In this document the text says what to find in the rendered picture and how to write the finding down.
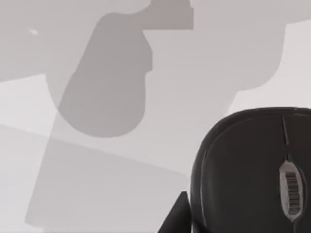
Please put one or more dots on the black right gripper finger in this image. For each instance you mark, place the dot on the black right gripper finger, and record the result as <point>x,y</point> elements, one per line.
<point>179,218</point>

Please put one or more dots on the black computer mouse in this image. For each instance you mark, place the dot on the black computer mouse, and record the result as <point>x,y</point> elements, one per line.
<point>247,174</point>

